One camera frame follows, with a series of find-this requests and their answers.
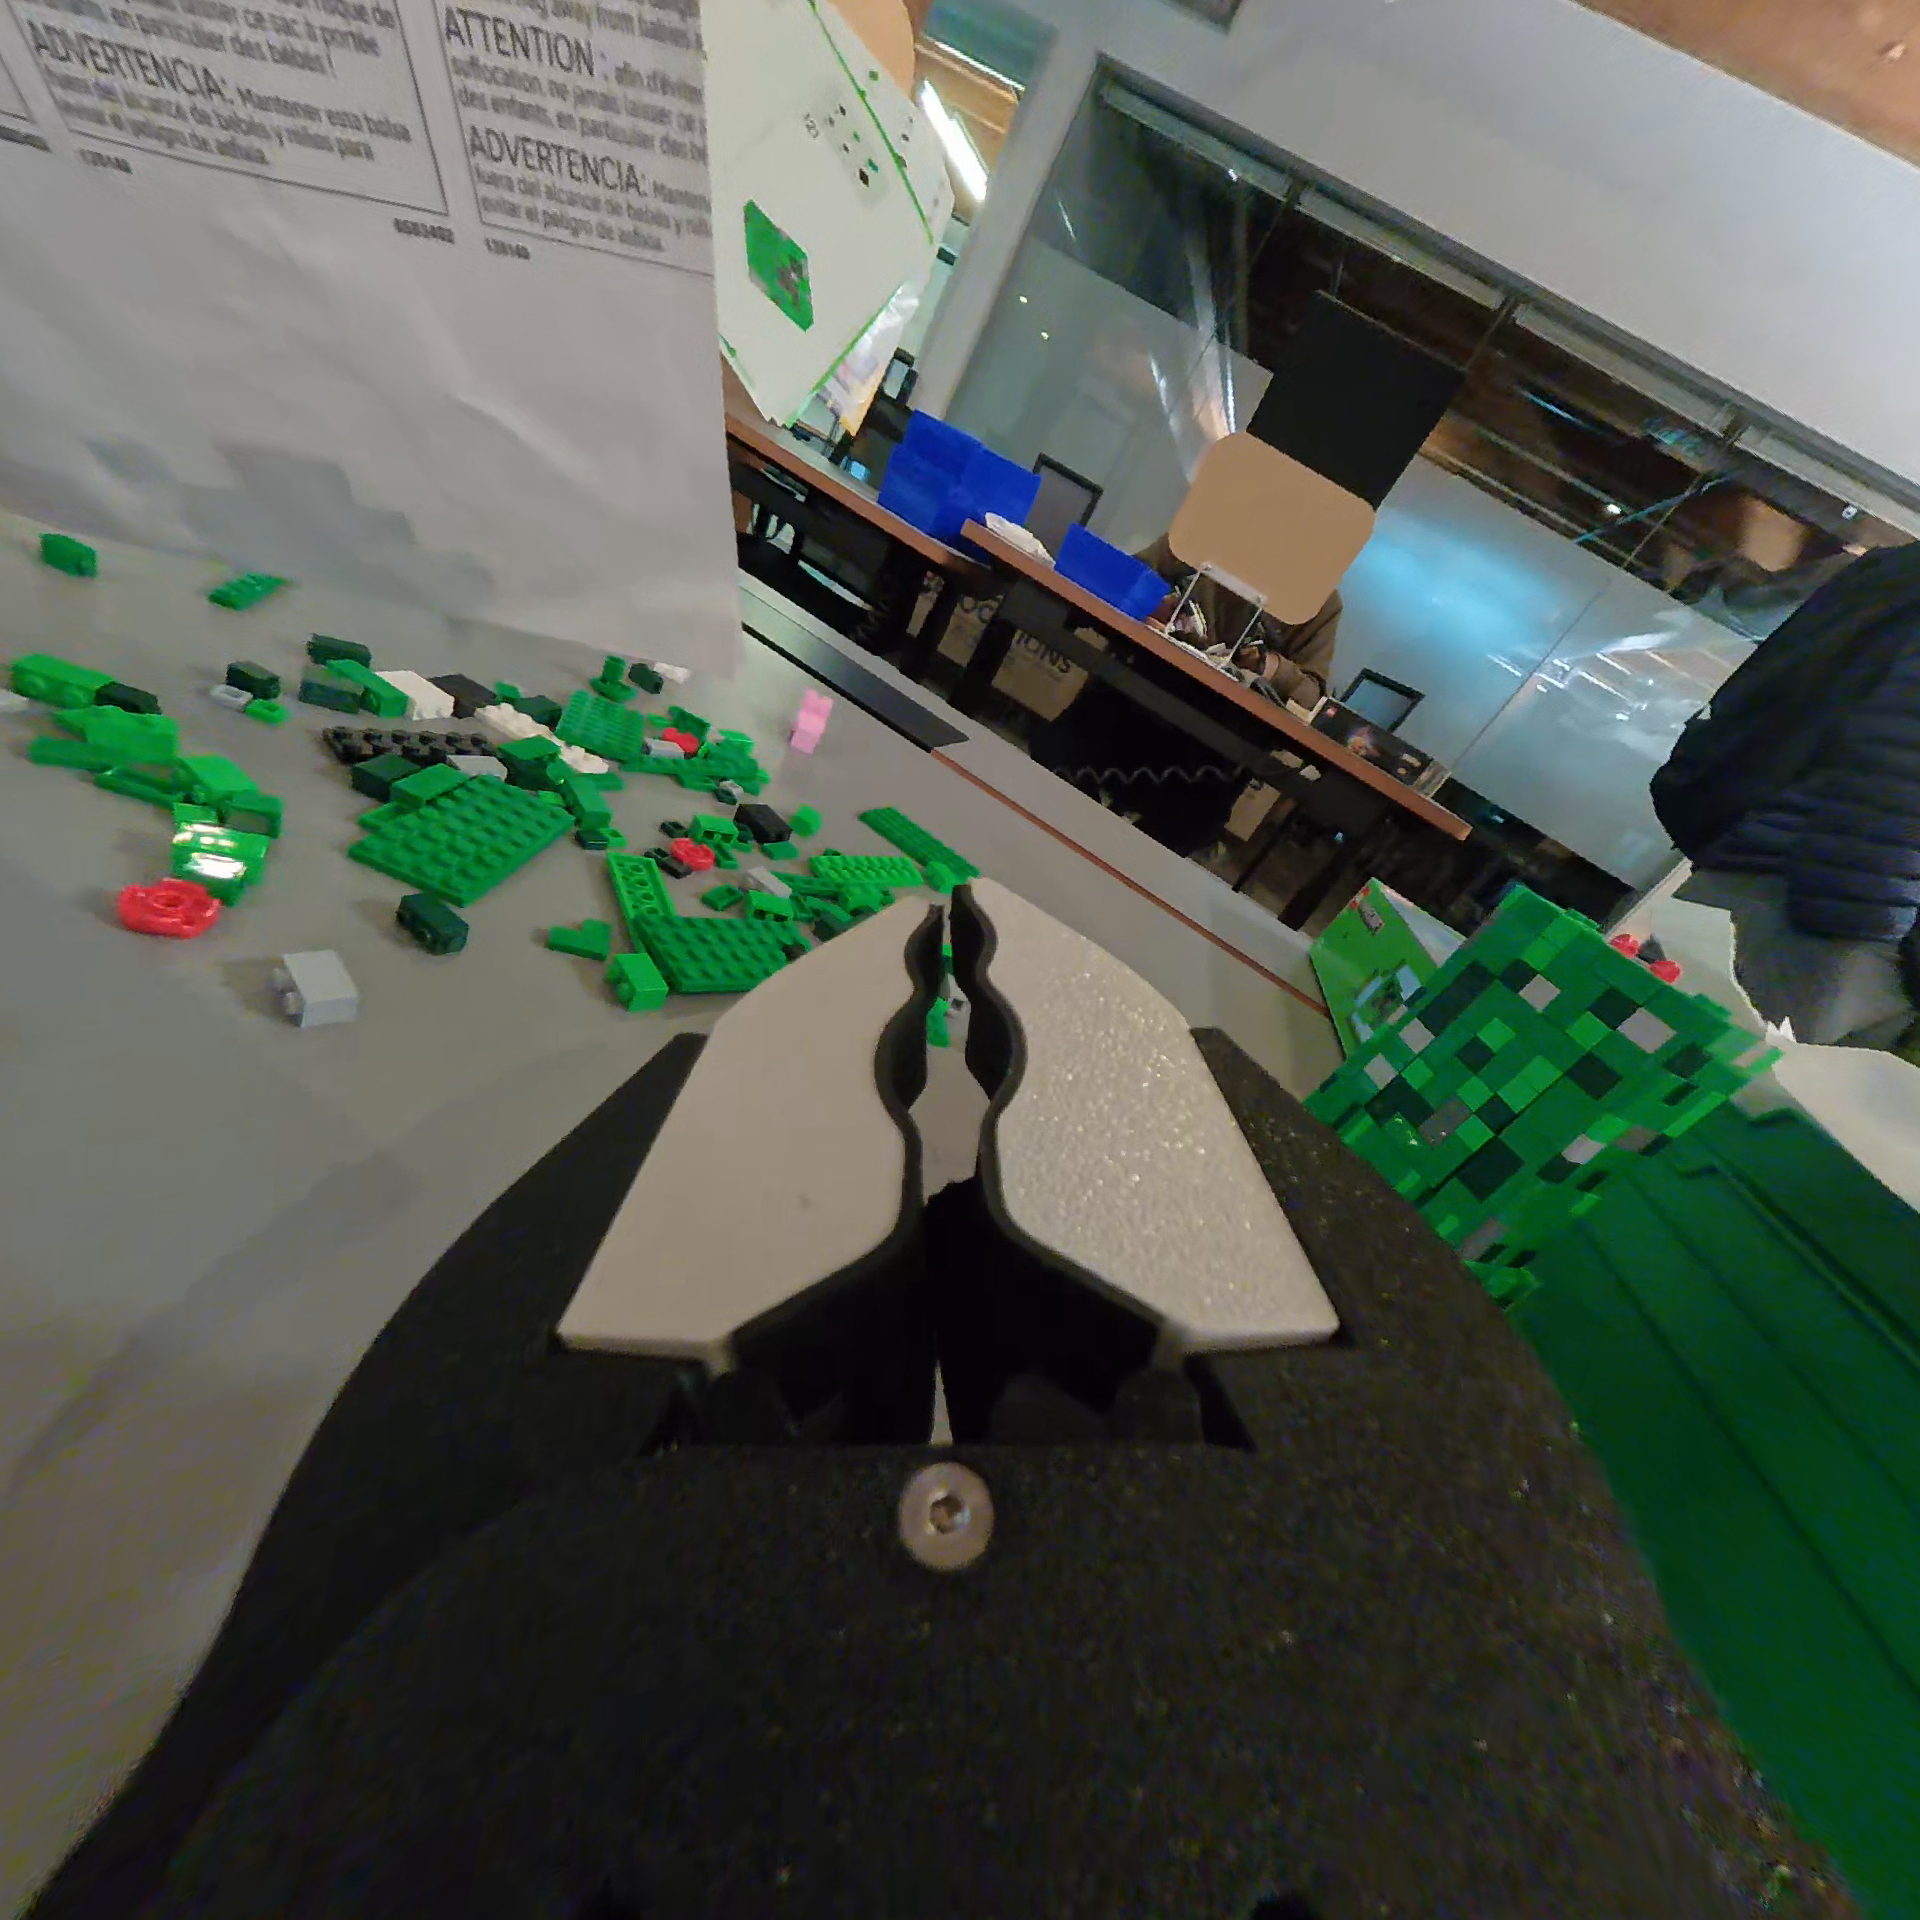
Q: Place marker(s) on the white wedge plate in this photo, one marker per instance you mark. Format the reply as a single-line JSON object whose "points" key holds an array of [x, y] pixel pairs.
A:
{"points": [[416, 693]]}

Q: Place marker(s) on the clear white slope brick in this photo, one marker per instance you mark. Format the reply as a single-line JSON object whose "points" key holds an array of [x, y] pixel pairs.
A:
{"points": [[316, 990]]}

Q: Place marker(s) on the long narrow green plate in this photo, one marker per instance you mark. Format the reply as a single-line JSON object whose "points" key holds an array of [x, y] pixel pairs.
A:
{"points": [[248, 591]]}

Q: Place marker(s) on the curved row of green bricks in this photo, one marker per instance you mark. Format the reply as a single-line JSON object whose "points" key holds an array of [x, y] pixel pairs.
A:
{"points": [[149, 750]]}

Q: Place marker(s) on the pile of green bricks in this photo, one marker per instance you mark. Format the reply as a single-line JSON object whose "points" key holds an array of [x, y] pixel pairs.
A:
{"points": [[781, 886]]}

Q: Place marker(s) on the white cloth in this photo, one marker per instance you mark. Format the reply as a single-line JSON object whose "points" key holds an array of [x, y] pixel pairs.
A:
{"points": [[1019, 532]]}

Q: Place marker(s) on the large green studded plate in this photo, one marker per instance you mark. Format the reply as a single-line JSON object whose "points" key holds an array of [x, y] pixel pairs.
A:
{"points": [[464, 840], [600, 726], [918, 844], [720, 949]]}

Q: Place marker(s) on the small green brick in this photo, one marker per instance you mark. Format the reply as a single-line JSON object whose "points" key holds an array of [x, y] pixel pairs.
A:
{"points": [[68, 557]]}

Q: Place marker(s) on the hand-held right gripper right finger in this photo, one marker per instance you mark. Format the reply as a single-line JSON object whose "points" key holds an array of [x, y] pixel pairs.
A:
{"points": [[1155, 1170]]}

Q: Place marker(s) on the green printed instruction booklet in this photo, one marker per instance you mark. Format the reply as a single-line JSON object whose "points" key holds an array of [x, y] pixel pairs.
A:
{"points": [[826, 182]]}

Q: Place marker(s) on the pink brick pig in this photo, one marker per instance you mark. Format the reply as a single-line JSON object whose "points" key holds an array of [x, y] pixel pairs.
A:
{"points": [[812, 720]]}

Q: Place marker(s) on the green bracket brick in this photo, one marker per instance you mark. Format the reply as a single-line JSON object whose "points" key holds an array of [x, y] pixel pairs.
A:
{"points": [[614, 678]]}

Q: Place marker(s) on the blue storage bin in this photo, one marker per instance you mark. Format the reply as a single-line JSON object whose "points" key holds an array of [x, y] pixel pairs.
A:
{"points": [[954, 474], [1110, 572]]}

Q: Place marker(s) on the black toy box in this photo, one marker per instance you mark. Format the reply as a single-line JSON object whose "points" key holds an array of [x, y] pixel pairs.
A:
{"points": [[1381, 743]]}

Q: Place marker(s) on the wooden table with black legs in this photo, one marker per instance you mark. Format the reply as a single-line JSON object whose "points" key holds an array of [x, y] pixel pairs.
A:
{"points": [[1276, 705], [839, 480]]}

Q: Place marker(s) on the green L-shaped plate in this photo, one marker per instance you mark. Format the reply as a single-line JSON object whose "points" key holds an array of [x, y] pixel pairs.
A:
{"points": [[579, 940]]}

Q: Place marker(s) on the black cube brick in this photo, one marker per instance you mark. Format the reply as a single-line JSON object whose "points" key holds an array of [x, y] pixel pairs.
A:
{"points": [[763, 822]]}

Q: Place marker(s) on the long black plate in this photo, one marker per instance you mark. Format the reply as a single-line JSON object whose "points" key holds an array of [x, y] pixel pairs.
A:
{"points": [[406, 743]]}

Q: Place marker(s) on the green plate with holes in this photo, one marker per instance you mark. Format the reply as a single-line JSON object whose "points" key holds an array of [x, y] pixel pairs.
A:
{"points": [[642, 901]]}

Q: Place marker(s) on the long dark green brick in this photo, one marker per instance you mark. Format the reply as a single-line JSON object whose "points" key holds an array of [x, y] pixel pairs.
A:
{"points": [[434, 921]]}

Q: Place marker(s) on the black framed screen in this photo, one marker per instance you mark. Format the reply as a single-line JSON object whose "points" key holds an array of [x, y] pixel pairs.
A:
{"points": [[1061, 503], [1381, 701]]}

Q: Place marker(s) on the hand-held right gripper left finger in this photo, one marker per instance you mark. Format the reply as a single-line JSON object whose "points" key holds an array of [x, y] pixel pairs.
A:
{"points": [[751, 1170]]}

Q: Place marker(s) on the grey desk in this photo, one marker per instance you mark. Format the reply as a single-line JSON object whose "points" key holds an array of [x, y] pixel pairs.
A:
{"points": [[226, 1200]]}

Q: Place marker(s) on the green toy box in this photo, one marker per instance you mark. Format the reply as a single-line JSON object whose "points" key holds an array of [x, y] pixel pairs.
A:
{"points": [[1372, 960]]}

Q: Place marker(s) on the white printed paper bag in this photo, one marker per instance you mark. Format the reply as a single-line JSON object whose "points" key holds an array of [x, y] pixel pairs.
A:
{"points": [[376, 375]]}

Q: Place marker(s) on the green mosaic block build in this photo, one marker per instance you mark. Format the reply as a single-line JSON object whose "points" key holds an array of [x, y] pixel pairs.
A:
{"points": [[1576, 1079]]}

